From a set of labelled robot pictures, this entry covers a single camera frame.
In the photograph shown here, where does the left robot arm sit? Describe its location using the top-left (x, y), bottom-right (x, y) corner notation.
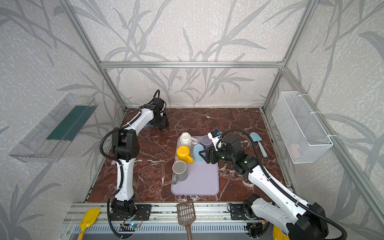
top-left (99, 90), bottom-right (169, 218)

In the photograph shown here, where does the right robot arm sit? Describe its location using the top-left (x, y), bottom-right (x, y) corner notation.
top-left (199, 129), bottom-right (348, 240)

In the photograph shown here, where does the purple mug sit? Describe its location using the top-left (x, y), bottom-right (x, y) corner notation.
top-left (201, 135), bottom-right (214, 150)

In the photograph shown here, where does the light blue mug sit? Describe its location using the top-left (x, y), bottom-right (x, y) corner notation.
top-left (193, 144), bottom-right (205, 163)

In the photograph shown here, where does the yellow mug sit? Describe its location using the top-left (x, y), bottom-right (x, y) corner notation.
top-left (177, 145), bottom-right (194, 164)

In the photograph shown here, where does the white faceted mug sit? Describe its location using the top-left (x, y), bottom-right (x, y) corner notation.
top-left (180, 132), bottom-right (199, 149)

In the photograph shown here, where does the grey mug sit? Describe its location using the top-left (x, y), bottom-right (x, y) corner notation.
top-left (171, 161), bottom-right (189, 185)

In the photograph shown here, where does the lavender tray mat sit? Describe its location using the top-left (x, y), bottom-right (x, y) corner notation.
top-left (171, 136), bottom-right (219, 196)

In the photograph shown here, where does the light blue spatula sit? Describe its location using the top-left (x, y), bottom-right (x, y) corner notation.
top-left (250, 132), bottom-right (268, 158)

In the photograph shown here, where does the brown slotted spatula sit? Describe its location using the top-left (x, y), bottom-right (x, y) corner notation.
top-left (176, 200), bottom-right (196, 240)

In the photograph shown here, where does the yellow work glove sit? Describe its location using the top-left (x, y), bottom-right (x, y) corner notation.
top-left (273, 226), bottom-right (290, 240)

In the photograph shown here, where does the clear plastic shelf bin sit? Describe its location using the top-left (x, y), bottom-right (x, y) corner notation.
top-left (9, 94), bottom-right (98, 163)

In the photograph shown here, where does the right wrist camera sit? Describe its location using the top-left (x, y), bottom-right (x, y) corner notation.
top-left (208, 129), bottom-right (222, 151)

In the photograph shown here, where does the white wire basket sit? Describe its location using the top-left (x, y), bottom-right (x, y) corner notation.
top-left (272, 91), bottom-right (333, 164)

